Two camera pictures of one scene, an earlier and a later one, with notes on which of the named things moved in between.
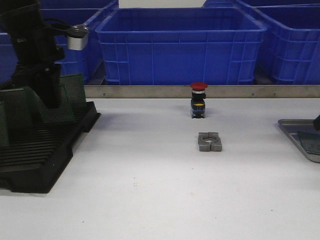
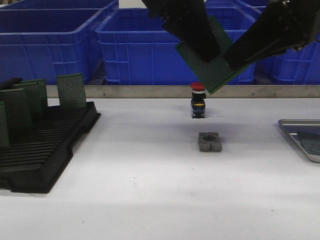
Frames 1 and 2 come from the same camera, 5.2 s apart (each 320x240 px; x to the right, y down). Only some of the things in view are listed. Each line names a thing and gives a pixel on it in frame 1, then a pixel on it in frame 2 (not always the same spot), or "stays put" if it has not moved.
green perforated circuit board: (34, 112) to (215, 74)
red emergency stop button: (198, 101) stays put
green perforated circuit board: (310, 141) stays put
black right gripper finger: (316, 123) to (274, 32)
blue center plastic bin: (178, 46) stays put
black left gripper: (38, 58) to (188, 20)
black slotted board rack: (33, 162) stays put
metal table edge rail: (213, 91) stays put
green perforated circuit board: (18, 103) stays put
